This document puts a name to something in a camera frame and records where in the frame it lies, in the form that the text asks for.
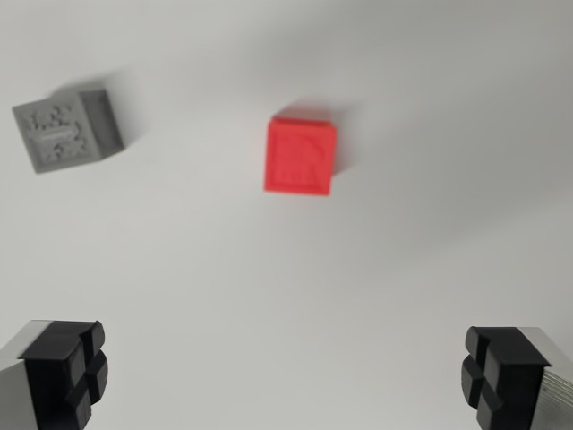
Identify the gripper right finger with black rubber pad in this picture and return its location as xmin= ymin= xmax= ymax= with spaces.
xmin=460 ymin=325 xmax=573 ymax=430

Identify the red embossed soft cube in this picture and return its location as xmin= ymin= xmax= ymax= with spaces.
xmin=262 ymin=106 xmax=338 ymax=198

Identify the gripper left finger with black rubber pad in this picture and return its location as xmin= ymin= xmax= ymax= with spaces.
xmin=0 ymin=319 xmax=110 ymax=430

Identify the grey embossed soft cube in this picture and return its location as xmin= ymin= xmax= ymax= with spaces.
xmin=12 ymin=85 xmax=125 ymax=176

